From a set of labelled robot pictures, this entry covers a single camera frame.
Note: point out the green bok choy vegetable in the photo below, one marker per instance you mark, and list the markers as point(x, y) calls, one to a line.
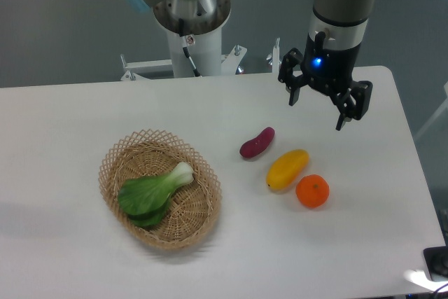
point(146, 200)

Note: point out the orange tangerine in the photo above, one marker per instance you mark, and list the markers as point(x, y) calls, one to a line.
point(312, 191)

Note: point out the black device at table edge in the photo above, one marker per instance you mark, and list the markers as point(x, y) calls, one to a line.
point(436, 263)

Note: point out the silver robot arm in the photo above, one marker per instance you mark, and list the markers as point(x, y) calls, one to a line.
point(334, 38)

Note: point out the woven wicker basket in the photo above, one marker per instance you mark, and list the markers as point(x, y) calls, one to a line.
point(194, 208)

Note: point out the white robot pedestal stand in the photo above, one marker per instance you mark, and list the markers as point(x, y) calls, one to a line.
point(194, 33)

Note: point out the purple sweet potato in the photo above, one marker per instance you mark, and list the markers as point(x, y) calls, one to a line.
point(257, 145)

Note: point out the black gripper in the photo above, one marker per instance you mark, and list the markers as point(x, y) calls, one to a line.
point(329, 72)

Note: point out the yellow mango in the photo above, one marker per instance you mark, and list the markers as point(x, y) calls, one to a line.
point(285, 169)

